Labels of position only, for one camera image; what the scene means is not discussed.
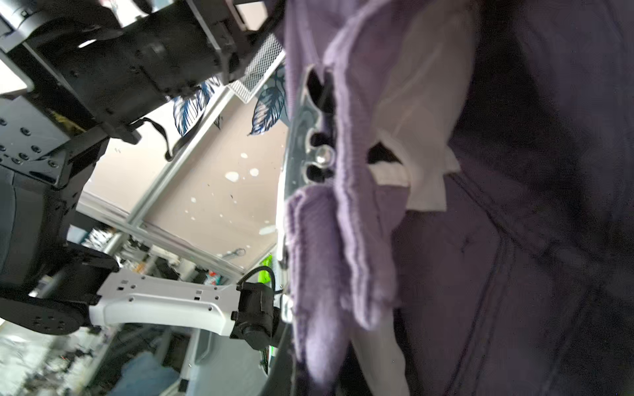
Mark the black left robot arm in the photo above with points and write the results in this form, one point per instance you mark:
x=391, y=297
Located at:
x=50, y=170

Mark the black belt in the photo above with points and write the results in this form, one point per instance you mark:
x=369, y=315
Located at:
x=309, y=158

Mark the lilac purple trousers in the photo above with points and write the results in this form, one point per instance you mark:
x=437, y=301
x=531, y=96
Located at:
x=476, y=234

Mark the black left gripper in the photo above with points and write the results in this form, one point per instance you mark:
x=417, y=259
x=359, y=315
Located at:
x=83, y=65

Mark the white wire mesh shelf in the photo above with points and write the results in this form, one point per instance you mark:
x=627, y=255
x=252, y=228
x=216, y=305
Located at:
x=258, y=72

